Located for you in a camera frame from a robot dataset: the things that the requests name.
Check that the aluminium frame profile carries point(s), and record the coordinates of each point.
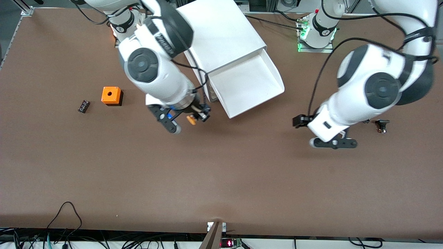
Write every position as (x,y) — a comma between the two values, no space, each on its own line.
(26,8)

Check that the white drawer cabinet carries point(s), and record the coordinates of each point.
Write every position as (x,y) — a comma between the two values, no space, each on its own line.
(221,31)

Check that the orange button enclosure box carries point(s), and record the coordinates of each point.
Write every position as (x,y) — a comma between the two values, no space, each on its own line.
(110,94)

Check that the small black contact block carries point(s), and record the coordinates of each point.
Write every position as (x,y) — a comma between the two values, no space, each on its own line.
(83,107)

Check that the small device with red display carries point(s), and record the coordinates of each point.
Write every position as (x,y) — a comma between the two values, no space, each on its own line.
(231,242)

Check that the black button mounting collar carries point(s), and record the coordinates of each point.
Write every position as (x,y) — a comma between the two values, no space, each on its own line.
(382,122)

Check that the orange mushroom push button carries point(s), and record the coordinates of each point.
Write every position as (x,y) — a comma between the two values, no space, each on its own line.
(191,120)

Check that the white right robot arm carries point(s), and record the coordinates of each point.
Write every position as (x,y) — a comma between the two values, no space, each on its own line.
(145,65)

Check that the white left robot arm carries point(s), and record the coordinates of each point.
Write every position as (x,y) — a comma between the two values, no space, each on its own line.
(380,90)

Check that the white drawer holding orange button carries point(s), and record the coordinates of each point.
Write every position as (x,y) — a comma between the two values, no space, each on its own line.
(245,83)

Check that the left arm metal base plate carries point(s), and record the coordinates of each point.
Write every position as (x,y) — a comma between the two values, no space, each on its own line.
(325,50)

